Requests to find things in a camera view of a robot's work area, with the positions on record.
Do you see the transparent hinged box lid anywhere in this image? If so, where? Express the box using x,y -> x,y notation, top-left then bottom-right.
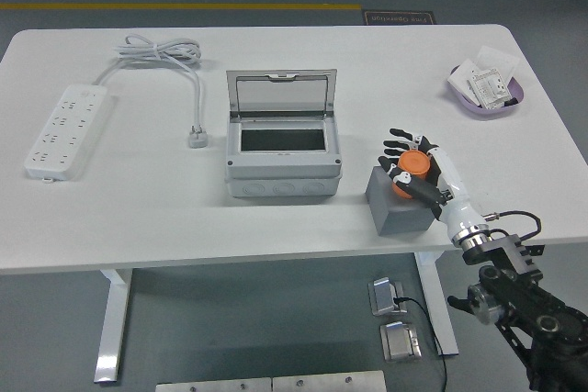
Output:
225,68 -> 340,120

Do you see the dark floor sign with lettering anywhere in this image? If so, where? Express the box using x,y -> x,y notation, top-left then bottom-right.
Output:
362,9 -> 436,26

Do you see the white power strip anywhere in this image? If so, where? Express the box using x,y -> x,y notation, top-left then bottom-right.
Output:
23,83 -> 111,182

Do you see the white printed socket panel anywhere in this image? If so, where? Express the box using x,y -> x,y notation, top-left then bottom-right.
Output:
467,68 -> 515,111

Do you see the grey block with round hole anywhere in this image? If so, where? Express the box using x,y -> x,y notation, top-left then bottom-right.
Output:
366,164 -> 436,238

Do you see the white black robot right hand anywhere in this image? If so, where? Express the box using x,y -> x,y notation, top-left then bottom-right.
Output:
377,128 -> 491,241

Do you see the white power cord with plug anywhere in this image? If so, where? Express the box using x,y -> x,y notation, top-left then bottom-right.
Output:
94,33 -> 211,150

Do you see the purple plastic tray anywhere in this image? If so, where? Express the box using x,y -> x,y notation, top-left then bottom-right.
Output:
447,64 -> 527,120

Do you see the grey electrical enclosure box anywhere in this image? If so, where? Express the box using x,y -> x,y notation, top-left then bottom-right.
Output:
224,117 -> 344,200

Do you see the white table leg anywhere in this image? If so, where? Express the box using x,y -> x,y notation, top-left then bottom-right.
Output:
413,252 -> 460,356
94,267 -> 134,384

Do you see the silver floor socket with plug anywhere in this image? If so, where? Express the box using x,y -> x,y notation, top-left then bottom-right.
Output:
367,276 -> 408,318

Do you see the black floor cable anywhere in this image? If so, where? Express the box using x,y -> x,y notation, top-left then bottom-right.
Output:
393,295 -> 449,392

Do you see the grey metal plate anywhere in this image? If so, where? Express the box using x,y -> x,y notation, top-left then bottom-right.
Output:
271,370 -> 387,392
154,376 -> 273,392

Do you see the orange cylindrical battery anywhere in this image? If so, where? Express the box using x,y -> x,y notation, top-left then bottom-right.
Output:
390,149 -> 433,203

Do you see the clear bag with white panel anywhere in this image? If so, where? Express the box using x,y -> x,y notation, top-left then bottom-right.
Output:
475,45 -> 523,85

